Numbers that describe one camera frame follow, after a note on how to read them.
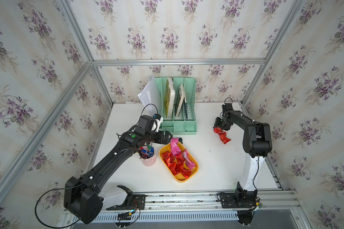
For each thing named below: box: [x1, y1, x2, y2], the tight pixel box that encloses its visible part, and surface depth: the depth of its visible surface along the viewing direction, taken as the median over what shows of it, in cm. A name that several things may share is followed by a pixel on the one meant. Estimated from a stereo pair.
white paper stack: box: [137, 76, 162, 116], surface depth 92 cm
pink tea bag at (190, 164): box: [182, 148, 196, 170], surface depth 84 cm
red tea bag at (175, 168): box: [168, 162, 184, 176], surface depth 81 cm
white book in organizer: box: [167, 77, 176, 119], surface depth 97 cm
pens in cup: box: [138, 143, 155, 161], surface depth 84 cm
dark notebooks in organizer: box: [174, 83, 188, 120], surface depth 101 cm
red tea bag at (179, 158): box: [174, 153, 185, 164], surface depth 82 cm
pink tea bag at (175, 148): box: [171, 137, 182, 157], surface depth 88 cm
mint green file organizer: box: [154, 76, 198, 136], surface depth 106 cm
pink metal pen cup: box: [141, 151, 157, 167], surface depth 87 cm
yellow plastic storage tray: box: [158, 141, 200, 183], surface depth 84 cm
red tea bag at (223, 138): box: [218, 131, 232, 145], surface depth 97 cm
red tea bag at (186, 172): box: [179, 165, 193, 179], surface depth 78 cm
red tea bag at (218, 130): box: [213, 126, 224, 135], surface depth 100 cm
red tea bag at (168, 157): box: [161, 150, 176, 166], surface depth 84 cm
